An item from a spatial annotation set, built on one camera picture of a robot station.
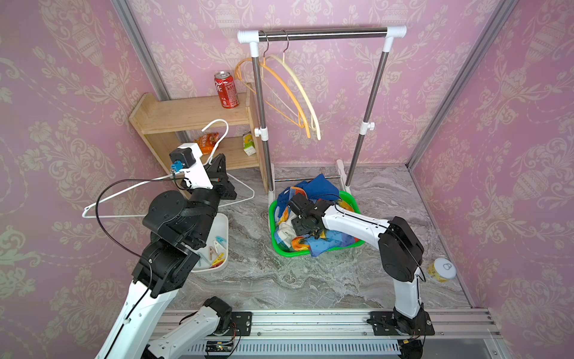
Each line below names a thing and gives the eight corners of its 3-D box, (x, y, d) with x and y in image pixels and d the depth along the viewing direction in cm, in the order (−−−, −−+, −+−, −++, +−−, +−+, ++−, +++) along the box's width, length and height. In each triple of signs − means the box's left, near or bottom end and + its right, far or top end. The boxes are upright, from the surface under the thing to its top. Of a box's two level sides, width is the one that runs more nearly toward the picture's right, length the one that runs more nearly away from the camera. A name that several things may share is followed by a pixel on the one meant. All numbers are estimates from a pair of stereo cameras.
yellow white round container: (431, 283, 84) (438, 278, 80) (423, 263, 89) (430, 258, 84) (451, 283, 84) (460, 278, 80) (443, 263, 89) (450, 258, 84)
